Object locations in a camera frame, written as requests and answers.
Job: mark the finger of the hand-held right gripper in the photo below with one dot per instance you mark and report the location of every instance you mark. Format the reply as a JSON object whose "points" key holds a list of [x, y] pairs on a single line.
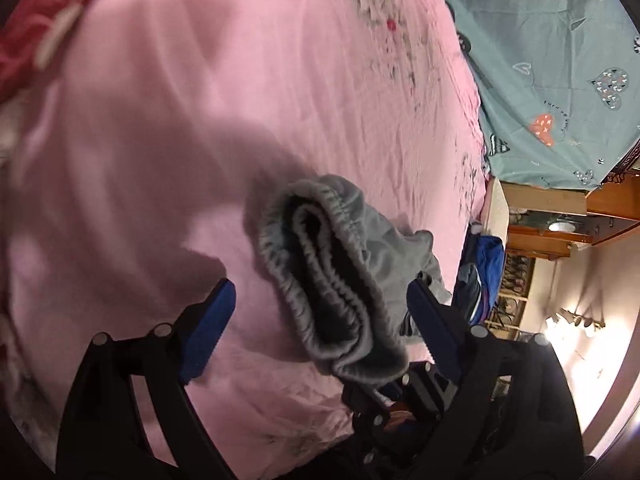
{"points": [[430, 387]]}

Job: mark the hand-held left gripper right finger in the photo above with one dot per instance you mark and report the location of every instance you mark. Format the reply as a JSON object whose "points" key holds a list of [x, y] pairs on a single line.
{"points": [[432, 325]]}

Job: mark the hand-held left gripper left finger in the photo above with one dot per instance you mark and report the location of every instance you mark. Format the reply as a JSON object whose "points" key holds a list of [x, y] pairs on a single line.
{"points": [[212, 320]]}

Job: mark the grey pants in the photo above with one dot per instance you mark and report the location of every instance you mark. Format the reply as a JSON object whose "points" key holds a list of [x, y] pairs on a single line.
{"points": [[360, 260]]}

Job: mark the blue garment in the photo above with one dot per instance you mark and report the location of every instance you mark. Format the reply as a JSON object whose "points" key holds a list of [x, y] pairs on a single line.
{"points": [[487, 265]]}

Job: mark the white pillow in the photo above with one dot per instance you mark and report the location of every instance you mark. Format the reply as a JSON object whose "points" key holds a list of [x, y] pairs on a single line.
{"points": [[497, 210]]}

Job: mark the ceiling lamp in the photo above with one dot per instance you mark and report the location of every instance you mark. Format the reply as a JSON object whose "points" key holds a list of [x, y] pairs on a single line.
{"points": [[575, 322]]}

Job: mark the pink floral bed sheet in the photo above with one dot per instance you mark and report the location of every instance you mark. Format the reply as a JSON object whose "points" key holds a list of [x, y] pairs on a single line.
{"points": [[150, 135]]}

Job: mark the wooden display cabinet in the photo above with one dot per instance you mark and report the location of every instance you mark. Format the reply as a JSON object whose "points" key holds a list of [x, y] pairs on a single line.
{"points": [[615, 200]]}

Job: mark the teal heart-print pillow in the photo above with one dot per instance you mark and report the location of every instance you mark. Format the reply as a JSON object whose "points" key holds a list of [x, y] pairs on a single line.
{"points": [[550, 35]]}

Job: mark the red floral quilt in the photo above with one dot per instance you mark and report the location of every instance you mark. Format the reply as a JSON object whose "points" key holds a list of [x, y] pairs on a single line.
{"points": [[20, 50]]}

